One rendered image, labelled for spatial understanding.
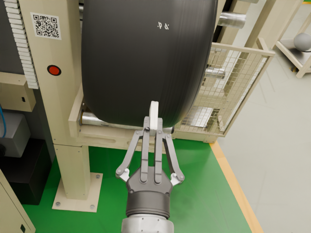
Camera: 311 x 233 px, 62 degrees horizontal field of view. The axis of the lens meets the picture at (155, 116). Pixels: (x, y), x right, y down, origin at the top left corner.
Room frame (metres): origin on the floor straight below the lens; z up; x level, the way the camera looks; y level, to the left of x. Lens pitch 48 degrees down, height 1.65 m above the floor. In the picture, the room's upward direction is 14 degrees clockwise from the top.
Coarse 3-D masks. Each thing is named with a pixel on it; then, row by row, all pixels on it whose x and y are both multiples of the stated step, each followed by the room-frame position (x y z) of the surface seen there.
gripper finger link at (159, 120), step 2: (158, 118) 0.36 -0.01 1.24; (160, 118) 0.36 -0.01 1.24; (158, 120) 0.35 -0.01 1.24; (160, 120) 0.35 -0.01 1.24; (158, 122) 0.35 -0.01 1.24; (160, 122) 0.35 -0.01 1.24; (158, 124) 0.34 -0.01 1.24; (160, 124) 0.34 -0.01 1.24; (158, 126) 0.34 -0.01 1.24; (160, 126) 0.34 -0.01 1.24; (158, 128) 0.34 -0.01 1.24; (160, 128) 0.34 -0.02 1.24; (162, 132) 0.33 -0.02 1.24; (162, 134) 0.32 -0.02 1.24; (164, 134) 0.32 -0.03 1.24; (162, 136) 0.32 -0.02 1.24; (164, 136) 0.32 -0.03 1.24; (162, 138) 0.32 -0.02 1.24; (164, 138) 0.32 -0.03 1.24; (162, 140) 0.32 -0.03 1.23; (164, 140) 0.32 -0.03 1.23
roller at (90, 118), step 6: (84, 114) 0.58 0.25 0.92; (90, 114) 0.58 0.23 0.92; (84, 120) 0.56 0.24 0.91; (90, 120) 0.57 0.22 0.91; (96, 120) 0.57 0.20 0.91; (108, 126) 0.57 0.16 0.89; (114, 126) 0.58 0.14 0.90; (120, 126) 0.58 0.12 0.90; (126, 126) 0.58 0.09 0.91; (132, 126) 0.59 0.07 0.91; (168, 132) 0.61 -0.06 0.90
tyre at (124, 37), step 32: (96, 0) 0.52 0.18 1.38; (128, 0) 0.52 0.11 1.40; (160, 0) 0.54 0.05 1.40; (192, 0) 0.56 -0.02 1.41; (96, 32) 0.48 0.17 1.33; (128, 32) 0.49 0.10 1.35; (160, 32) 0.50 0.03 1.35; (192, 32) 0.52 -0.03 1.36; (96, 64) 0.45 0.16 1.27; (128, 64) 0.46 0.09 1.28; (160, 64) 0.47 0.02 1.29; (192, 64) 0.49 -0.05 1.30; (96, 96) 0.44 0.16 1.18; (128, 96) 0.45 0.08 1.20; (160, 96) 0.46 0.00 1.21; (192, 96) 0.50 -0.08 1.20
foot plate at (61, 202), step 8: (96, 176) 0.80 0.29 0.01; (96, 184) 0.75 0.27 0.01; (56, 192) 0.63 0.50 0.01; (64, 192) 0.64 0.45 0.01; (96, 192) 0.69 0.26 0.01; (56, 200) 0.58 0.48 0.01; (64, 200) 0.60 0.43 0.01; (72, 200) 0.61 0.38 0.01; (80, 200) 0.62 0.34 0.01; (88, 200) 0.63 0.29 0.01; (96, 200) 0.64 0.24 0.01; (56, 208) 0.54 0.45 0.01; (64, 208) 0.55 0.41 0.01; (72, 208) 0.56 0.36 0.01; (80, 208) 0.57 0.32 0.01; (88, 208) 0.58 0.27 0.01; (96, 208) 0.59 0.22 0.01
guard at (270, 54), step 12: (228, 48) 1.13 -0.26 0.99; (240, 48) 1.14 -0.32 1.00; (216, 60) 1.13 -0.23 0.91; (252, 60) 1.16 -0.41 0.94; (240, 84) 1.16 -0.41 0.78; (252, 84) 1.17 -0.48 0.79; (228, 96) 1.16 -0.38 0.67; (192, 108) 1.13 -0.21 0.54; (228, 108) 1.16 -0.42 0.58; (240, 108) 1.16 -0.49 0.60; (192, 120) 1.13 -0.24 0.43; (216, 120) 1.15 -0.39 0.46; (192, 132) 1.13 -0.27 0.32; (204, 132) 1.15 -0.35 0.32
